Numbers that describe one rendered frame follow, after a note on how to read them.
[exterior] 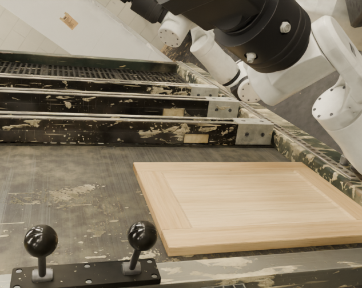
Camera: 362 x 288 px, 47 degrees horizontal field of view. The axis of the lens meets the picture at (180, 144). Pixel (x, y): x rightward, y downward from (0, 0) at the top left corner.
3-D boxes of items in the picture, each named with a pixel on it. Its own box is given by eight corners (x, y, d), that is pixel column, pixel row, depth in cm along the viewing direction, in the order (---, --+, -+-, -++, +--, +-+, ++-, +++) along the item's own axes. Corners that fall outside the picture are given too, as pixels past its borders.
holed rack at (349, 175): (361, 180, 102) (361, 178, 101) (350, 180, 101) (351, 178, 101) (181, 62, 250) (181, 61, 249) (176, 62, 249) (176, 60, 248)
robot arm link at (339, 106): (263, 70, 51) (323, 138, 56) (330, 28, 46) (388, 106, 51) (265, 44, 56) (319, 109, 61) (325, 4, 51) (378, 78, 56)
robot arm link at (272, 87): (228, 84, 49) (281, 120, 56) (309, 32, 43) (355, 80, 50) (215, 20, 55) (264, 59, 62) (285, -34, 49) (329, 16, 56)
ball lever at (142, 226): (144, 284, 59) (162, 241, 49) (117, 287, 58) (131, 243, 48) (140, 259, 62) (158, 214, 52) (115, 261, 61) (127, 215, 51)
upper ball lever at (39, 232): (56, 292, 56) (58, 247, 46) (27, 295, 55) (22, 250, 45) (57, 265, 58) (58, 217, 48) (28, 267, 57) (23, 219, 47)
